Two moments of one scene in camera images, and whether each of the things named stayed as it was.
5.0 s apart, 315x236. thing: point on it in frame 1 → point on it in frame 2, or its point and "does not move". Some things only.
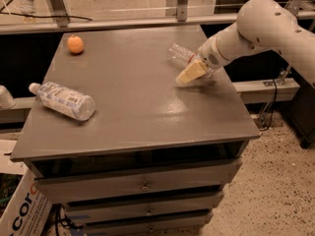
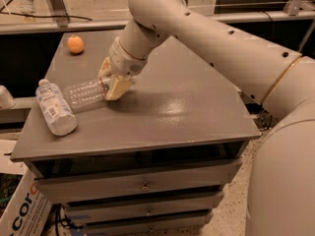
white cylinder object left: (7, 101) does not move
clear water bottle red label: (185, 57) → (85, 91)
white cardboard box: (29, 209) does not move
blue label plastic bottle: (64, 99) → (58, 114)
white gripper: (209, 57) → (124, 62)
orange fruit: (75, 44) does not move
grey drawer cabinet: (155, 155) does not move
